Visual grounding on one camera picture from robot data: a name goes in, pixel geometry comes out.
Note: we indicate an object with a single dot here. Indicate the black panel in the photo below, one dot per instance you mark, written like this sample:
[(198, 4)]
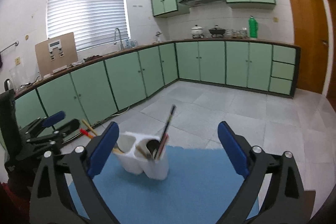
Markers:
[(9, 121)]

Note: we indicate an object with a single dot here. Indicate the group of glass jars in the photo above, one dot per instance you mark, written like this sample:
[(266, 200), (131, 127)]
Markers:
[(236, 33)]

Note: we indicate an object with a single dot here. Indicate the clear glass container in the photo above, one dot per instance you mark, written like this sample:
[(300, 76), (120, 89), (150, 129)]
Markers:
[(17, 78)]

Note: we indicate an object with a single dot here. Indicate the white window blind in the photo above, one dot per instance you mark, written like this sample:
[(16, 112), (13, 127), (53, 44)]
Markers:
[(86, 11)]

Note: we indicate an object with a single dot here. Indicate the green thermos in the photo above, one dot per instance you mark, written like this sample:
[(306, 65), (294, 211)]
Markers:
[(253, 28)]

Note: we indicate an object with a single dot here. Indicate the plain wooden chopstick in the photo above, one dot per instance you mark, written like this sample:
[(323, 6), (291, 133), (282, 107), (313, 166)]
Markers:
[(118, 151), (141, 151)]

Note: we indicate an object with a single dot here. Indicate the white device on cardboard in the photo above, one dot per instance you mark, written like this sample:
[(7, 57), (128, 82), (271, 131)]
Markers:
[(56, 49)]

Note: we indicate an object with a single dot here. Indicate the wooden door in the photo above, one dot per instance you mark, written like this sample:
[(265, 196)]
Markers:
[(307, 37), (332, 43)]

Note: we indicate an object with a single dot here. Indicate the wooden chopstick with red end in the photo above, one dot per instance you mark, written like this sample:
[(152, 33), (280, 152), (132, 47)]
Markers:
[(85, 133), (89, 128)]

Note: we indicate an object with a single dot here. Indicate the brown cardboard box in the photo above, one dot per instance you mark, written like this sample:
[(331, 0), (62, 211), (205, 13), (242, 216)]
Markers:
[(69, 50)]

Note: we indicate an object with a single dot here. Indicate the dark red clothing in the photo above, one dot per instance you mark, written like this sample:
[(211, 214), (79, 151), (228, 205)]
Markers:
[(11, 205)]

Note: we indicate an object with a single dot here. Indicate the metal faucet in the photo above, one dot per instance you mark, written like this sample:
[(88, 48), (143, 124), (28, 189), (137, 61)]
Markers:
[(117, 36)]

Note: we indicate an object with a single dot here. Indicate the white pot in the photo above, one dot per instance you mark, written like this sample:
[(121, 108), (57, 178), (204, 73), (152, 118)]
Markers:
[(197, 31)]

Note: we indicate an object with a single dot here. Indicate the electric kettle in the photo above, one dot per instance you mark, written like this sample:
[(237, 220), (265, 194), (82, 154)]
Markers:
[(8, 85)]

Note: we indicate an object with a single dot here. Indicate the blue mat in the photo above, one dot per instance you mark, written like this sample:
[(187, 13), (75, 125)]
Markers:
[(183, 192)]

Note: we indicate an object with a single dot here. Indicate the green lower kitchen cabinets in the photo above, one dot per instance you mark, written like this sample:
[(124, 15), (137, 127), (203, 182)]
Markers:
[(210, 61)]

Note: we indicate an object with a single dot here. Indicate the white plastic utensil holder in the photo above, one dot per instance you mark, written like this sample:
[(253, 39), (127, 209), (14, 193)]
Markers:
[(155, 170)]

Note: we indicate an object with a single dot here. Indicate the black chopstick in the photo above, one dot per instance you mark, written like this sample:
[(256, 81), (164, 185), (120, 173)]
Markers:
[(164, 132), (168, 127)]

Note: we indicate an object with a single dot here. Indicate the black spoon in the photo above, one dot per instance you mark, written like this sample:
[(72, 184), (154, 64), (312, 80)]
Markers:
[(152, 146)]

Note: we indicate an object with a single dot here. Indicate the black wok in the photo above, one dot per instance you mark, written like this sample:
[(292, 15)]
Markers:
[(217, 31)]

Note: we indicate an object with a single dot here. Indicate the cloth on counter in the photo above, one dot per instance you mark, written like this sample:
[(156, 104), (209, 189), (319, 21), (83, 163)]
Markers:
[(85, 60)]

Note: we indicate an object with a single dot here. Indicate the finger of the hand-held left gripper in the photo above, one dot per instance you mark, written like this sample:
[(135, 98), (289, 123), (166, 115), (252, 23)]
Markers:
[(69, 127), (53, 118)]

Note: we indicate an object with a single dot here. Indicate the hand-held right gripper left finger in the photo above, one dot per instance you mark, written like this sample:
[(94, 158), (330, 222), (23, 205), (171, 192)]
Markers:
[(103, 150)]

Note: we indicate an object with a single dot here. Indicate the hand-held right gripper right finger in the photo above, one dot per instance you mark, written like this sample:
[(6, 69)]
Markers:
[(235, 153)]

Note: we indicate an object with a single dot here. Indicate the metal towel bar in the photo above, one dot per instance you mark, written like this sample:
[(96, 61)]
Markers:
[(10, 47)]

